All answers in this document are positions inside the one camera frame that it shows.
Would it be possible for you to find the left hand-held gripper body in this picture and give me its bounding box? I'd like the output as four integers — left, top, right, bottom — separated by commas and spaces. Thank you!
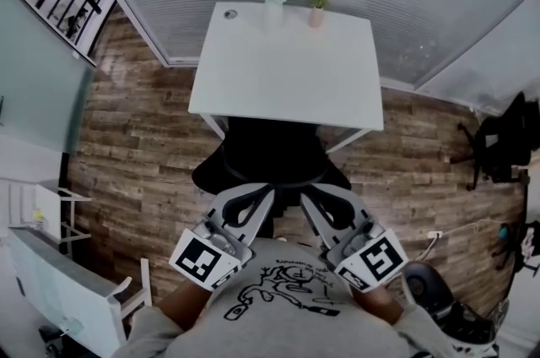
167, 217, 257, 293

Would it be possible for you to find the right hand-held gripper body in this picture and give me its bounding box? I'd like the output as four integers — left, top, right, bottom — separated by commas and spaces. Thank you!
319, 218, 410, 293

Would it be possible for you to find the black armrest office chair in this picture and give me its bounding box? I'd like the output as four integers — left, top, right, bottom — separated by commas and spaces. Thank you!
191, 116, 354, 240

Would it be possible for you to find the person's right forearm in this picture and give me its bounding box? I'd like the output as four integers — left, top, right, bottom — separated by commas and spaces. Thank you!
349, 282, 404, 328

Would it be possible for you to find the person's left forearm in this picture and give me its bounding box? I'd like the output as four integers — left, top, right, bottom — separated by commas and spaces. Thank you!
159, 284, 214, 334

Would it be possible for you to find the black high-back swivel chair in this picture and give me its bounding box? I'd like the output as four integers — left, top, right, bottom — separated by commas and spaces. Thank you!
449, 90, 533, 193

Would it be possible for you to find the person's grey printed shirt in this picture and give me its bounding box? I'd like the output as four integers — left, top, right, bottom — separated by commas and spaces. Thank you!
124, 237, 463, 358

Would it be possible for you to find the black tripod with blue device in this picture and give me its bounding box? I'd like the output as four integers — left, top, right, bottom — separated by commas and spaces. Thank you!
491, 220, 524, 273

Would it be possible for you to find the white cloth-covered table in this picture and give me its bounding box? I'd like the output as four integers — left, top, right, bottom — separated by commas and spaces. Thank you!
6, 227, 154, 358

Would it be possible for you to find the white desk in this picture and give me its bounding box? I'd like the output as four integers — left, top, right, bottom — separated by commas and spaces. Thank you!
187, 1, 386, 155

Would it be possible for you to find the clear glass cup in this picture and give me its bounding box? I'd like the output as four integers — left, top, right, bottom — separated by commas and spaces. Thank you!
58, 316, 84, 336

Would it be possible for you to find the patterned white cloth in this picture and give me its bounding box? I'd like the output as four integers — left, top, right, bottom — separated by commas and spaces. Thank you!
521, 220, 540, 264

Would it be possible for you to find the white vase with white flowers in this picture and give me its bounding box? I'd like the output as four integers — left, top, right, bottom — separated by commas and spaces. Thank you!
252, 0, 299, 30

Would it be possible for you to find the frosted glass door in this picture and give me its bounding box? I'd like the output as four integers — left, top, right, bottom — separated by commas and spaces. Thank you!
0, 0, 96, 157

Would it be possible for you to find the white cable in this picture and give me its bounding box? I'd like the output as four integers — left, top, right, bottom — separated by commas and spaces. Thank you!
417, 220, 503, 264

